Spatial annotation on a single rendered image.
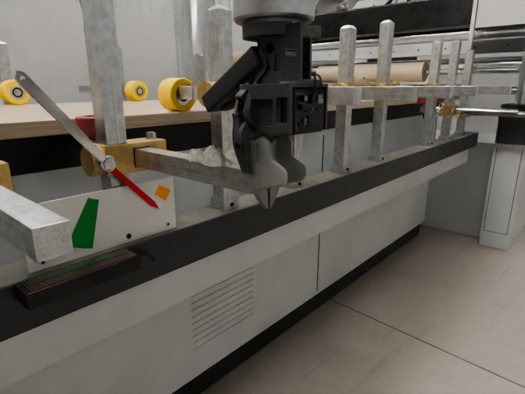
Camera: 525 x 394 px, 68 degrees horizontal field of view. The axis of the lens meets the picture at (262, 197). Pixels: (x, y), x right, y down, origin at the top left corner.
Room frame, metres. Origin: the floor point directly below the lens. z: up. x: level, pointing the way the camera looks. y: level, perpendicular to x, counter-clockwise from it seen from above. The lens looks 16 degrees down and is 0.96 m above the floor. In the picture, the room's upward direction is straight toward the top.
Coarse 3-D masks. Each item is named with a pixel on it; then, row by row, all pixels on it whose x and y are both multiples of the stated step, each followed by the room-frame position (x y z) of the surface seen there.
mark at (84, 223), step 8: (88, 200) 0.59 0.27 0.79; (96, 200) 0.60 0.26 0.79; (88, 208) 0.59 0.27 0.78; (96, 208) 0.60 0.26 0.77; (80, 216) 0.58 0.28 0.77; (88, 216) 0.58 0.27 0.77; (96, 216) 0.59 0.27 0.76; (80, 224) 0.57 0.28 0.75; (88, 224) 0.58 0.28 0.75; (80, 232) 0.57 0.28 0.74; (88, 232) 0.58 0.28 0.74; (72, 240) 0.56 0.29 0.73; (80, 240) 0.57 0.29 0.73; (88, 240) 0.58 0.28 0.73; (88, 248) 0.58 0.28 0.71
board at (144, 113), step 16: (0, 112) 0.96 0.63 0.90; (16, 112) 0.96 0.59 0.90; (32, 112) 0.96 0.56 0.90; (64, 112) 0.96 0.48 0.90; (80, 112) 0.96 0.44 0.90; (128, 112) 0.96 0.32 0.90; (144, 112) 0.96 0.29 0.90; (160, 112) 0.96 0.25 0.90; (176, 112) 0.96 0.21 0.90; (192, 112) 0.99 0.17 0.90; (208, 112) 1.02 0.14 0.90; (0, 128) 0.68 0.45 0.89; (16, 128) 0.69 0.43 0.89; (32, 128) 0.71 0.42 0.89; (48, 128) 0.73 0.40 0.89; (64, 128) 0.75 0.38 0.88; (128, 128) 0.86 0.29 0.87
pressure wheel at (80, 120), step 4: (76, 116) 0.74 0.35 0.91; (80, 116) 0.73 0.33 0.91; (84, 116) 0.73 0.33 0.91; (88, 116) 0.73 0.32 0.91; (92, 116) 0.73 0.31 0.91; (76, 120) 0.73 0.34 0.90; (80, 120) 0.72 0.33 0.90; (84, 120) 0.72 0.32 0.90; (88, 120) 0.72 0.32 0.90; (92, 120) 0.72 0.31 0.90; (76, 124) 0.74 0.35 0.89; (80, 124) 0.72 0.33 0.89; (84, 124) 0.72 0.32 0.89; (88, 124) 0.72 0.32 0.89; (92, 124) 0.72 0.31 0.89; (80, 128) 0.72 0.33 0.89; (84, 128) 0.72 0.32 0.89; (88, 128) 0.72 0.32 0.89; (92, 128) 0.72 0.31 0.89; (84, 132) 0.72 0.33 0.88; (88, 132) 0.72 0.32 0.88; (92, 132) 0.72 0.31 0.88; (88, 136) 0.72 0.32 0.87; (92, 136) 0.72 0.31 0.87; (96, 140) 0.75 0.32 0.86
